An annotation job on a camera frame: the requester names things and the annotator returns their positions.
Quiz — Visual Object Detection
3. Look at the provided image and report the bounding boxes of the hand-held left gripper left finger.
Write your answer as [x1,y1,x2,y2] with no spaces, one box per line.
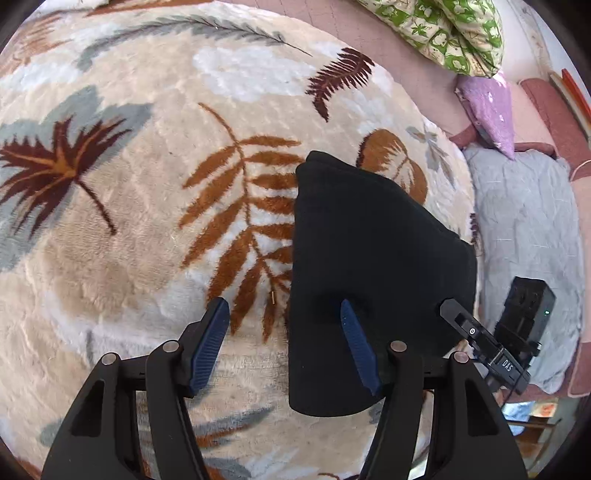
[41,296,230,480]

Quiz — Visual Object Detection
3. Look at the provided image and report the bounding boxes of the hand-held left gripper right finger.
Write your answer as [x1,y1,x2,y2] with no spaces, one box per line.
[340,299,527,480]

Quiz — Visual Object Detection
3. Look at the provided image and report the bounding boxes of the black pants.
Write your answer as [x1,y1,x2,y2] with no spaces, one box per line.
[287,150,478,417]

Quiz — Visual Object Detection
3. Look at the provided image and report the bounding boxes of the grey cloth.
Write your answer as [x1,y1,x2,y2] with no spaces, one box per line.
[464,143,583,395]

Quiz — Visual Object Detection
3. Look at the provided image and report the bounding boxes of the leaf printed plush blanket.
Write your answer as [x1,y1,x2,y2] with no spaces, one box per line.
[0,0,483,480]

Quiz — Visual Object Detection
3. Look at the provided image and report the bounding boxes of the purple pillow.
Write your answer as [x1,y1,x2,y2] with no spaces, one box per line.
[455,70,515,160]

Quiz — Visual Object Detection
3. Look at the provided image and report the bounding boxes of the beige book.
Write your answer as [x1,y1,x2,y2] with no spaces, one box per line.
[549,71,591,139]

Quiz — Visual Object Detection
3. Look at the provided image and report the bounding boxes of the red book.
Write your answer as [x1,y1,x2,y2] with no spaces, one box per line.
[561,68,591,118]

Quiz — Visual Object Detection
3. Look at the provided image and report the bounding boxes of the green patterned quilt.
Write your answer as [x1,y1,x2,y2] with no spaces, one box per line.
[355,0,504,78]

